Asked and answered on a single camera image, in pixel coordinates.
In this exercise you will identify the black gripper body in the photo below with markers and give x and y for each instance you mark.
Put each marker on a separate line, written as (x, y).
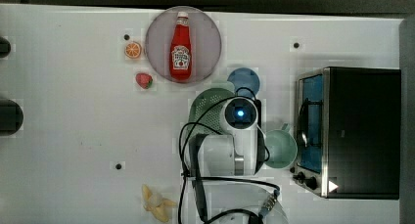
(258, 106)

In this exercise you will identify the grey round plate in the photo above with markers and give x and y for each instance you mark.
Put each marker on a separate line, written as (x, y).
(205, 39)

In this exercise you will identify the green mug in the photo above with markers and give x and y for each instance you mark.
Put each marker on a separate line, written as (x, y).
(282, 147)

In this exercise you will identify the orange slice toy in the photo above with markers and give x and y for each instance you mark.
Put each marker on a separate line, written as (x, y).
(133, 50)

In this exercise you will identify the strawberry toy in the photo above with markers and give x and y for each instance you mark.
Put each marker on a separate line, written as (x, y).
(144, 80)

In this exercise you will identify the black cylinder base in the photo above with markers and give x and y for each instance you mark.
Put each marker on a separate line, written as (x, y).
(11, 117)

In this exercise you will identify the blue bowl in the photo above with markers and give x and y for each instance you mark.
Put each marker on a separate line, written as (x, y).
(246, 82)

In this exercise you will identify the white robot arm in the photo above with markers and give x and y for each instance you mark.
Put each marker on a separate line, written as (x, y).
(221, 150)

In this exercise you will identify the green strainer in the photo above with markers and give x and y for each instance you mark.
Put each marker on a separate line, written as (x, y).
(209, 104)

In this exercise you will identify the black toaster oven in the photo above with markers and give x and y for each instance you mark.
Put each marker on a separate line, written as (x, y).
(348, 133)

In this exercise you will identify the red ketchup bottle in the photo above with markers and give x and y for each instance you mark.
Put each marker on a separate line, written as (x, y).
(180, 54)

